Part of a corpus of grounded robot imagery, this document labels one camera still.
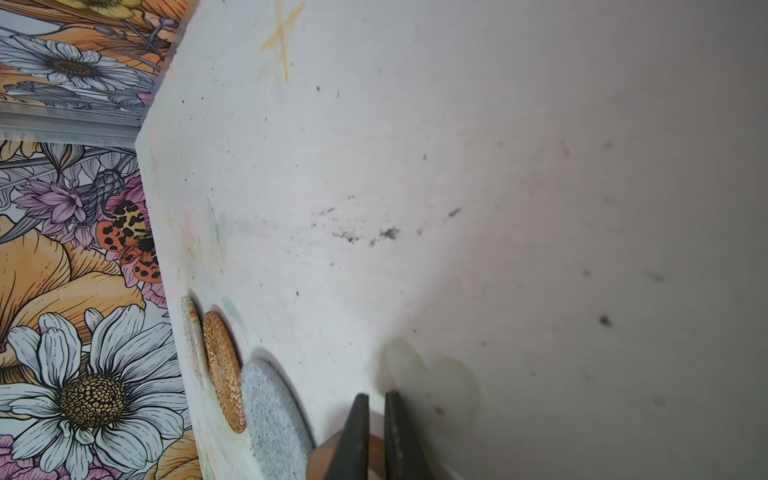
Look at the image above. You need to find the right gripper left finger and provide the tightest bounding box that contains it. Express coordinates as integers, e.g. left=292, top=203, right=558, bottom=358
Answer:
left=324, top=393, right=370, bottom=480

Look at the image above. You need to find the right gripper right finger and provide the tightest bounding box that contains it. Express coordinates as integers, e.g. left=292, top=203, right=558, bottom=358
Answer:
left=384, top=390, right=432, bottom=480

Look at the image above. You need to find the glossy brown wooden coaster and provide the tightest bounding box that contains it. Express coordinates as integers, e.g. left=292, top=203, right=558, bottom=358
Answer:
left=305, top=430, right=386, bottom=480

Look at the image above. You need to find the grey crochet coaster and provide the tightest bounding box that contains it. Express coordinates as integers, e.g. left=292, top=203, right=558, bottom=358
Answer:
left=240, top=358, right=315, bottom=480

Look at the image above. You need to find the woven rattan coaster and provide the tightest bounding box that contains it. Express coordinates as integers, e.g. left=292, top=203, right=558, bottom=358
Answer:
left=203, top=311, right=246, bottom=434

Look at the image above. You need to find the multicolour rope coaster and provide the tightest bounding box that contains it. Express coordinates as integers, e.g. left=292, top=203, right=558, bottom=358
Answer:
left=181, top=296, right=209, bottom=387

